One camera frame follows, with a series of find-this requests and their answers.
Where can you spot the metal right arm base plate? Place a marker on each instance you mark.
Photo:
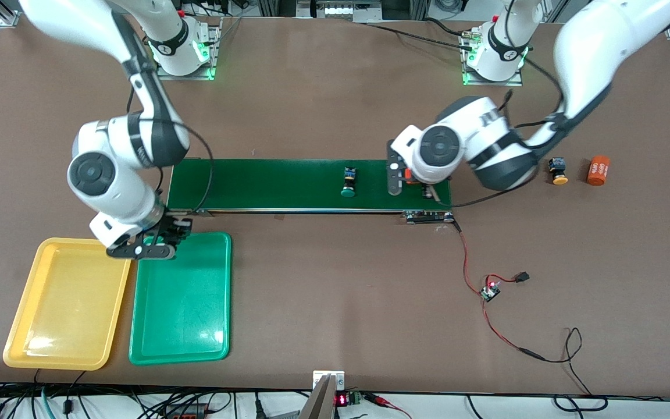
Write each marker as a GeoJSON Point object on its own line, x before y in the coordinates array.
{"type": "Point", "coordinates": [186, 77]}

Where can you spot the white power strip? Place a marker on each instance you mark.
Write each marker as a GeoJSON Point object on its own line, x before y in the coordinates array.
{"type": "Point", "coordinates": [346, 10]}

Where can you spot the red clip lead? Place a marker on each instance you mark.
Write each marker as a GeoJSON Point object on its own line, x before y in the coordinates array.
{"type": "Point", "coordinates": [384, 401]}

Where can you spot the yellow plastic tray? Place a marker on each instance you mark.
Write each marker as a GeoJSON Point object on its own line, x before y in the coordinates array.
{"type": "Point", "coordinates": [67, 302]}

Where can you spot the red digit display module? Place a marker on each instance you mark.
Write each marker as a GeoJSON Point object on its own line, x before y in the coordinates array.
{"type": "Point", "coordinates": [344, 400]}

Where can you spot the green conveyor belt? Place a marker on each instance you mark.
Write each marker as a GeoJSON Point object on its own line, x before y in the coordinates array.
{"type": "Point", "coordinates": [282, 183]}

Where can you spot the small black circuit board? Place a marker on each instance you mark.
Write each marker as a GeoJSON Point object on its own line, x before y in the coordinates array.
{"type": "Point", "coordinates": [491, 292]}

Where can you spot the green push button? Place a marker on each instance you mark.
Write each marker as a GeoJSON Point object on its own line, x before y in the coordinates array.
{"type": "Point", "coordinates": [348, 182]}

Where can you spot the yellow push button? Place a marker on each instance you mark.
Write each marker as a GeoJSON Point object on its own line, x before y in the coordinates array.
{"type": "Point", "coordinates": [558, 171]}

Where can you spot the small black connector plug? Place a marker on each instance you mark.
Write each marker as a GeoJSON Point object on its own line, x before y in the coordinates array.
{"type": "Point", "coordinates": [523, 277]}

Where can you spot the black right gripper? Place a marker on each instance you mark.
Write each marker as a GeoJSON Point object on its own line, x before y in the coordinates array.
{"type": "Point", "coordinates": [173, 227]}

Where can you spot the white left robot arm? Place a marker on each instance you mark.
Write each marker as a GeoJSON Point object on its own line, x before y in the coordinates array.
{"type": "Point", "coordinates": [486, 134]}

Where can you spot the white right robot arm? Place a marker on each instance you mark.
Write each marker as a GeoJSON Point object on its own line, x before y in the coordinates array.
{"type": "Point", "coordinates": [120, 192]}

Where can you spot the green plastic tray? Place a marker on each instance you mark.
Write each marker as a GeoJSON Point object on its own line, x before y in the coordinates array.
{"type": "Point", "coordinates": [181, 299]}

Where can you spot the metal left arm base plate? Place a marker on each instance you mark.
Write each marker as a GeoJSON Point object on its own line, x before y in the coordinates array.
{"type": "Point", "coordinates": [509, 83]}

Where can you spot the grey metal camera bracket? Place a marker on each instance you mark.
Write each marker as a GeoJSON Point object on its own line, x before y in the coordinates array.
{"type": "Point", "coordinates": [323, 398]}

